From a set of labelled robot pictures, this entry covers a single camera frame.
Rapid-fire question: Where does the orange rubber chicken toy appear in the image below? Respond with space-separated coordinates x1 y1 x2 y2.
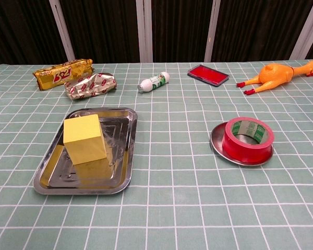
236 59 313 96

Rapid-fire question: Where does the red ink pad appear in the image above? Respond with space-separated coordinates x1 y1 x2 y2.
187 65 230 86

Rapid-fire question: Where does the white frame post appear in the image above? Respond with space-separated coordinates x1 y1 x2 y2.
49 0 76 61
135 0 154 63
203 0 221 63
289 0 313 60

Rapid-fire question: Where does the gold biscuit pack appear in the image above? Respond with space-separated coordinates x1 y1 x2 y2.
32 59 94 91

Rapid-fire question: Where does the black curtain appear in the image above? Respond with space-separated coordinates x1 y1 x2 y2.
0 0 313 67

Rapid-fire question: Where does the yellow cube block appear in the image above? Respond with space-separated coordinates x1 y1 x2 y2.
63 114 107 165

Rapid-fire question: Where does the red tape roll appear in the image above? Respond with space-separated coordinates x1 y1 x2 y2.
222 117 275 164

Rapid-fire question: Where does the round steel plate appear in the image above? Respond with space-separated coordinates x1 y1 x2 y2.
209 122 274 167

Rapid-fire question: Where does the green checkered tablecloth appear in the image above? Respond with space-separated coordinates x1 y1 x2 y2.
0 61 313 250

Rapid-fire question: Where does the small white green bottle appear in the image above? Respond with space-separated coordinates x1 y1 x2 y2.
137 72 171 93

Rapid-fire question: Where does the rectangular steel tray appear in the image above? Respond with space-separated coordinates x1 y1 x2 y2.
32 107 138 196

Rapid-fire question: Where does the silver red snack wrapper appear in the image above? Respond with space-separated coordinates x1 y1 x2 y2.
64 72 118 101

